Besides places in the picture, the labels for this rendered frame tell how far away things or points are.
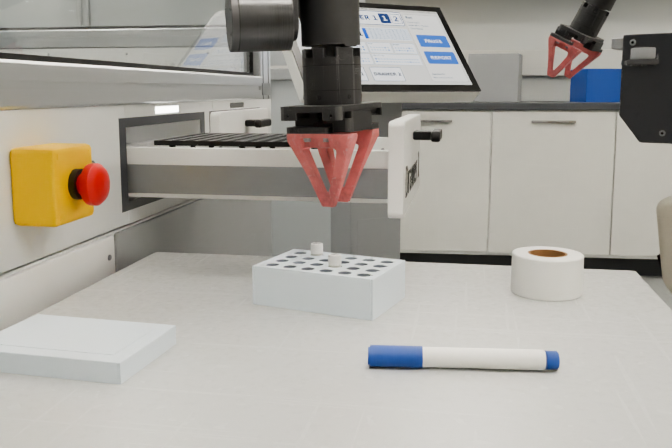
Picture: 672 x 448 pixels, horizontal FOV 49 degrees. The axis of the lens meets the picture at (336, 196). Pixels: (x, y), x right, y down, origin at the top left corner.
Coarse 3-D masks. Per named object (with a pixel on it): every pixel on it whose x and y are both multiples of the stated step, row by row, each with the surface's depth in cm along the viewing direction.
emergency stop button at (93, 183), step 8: (88, 168) 68; (96, 168) 69; (104, 168) 70; (80, 176) 68; (88, 176) 68; (96, 176) 69; (104, 176) 70; (80, 184) 68; (88, 184) 68; (96, 184) 68; (104, 184) 70; (80, 192) 68; (88, 192) 68; (96, 192) 69; (104, 192) 70; (88, 200) 69; (96, 200) 69; (104, 200) 70
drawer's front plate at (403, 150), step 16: (400, 128) 83; (416, 128) 102; (400, 144) 83; (416, 144) 103; (400, 160) 83; (400, 176) 83; (416, 176) 105; (400, 192) 84; (416, 192) 106; (400, 208) 84
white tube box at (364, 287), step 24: (264, 264) 71; (288, 264) 71; (312, 264) 72; (360, 264) 72; (384, 264) 71; (264, 288) 70; (288, 288) 69; (312, 288) 68; (336, 288) 67; (360, 288) 66; (384, 288) 68; (336, 312) 67; (360, 312) 66
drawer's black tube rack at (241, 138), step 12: (156, 144) 94; (168, 144) 94; (180, 144) 93; (192, 144) 93; (204, 144) 93; (216, 144) 93; (228, 144) 92; (240, 144) 92; (252, 144) 92; (264, 144) 91; (276, 144) 91; (288, 144) 91
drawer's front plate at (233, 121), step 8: (216, 112) 119; (224, 112) 121; (232, 112) 125; (240, 112) 129; (248, 112) 134; (256, 112) 139; (264, 112) 144; (216, 120) 119; (224, 120) 121; (232, 120) 125; (240, 120) 129; (216, 128) 119; (224, 128) 121; (232, 128) 125; (240, 128) 129; (248, 128) 134; (256, 128) 139; (264, 128) 145
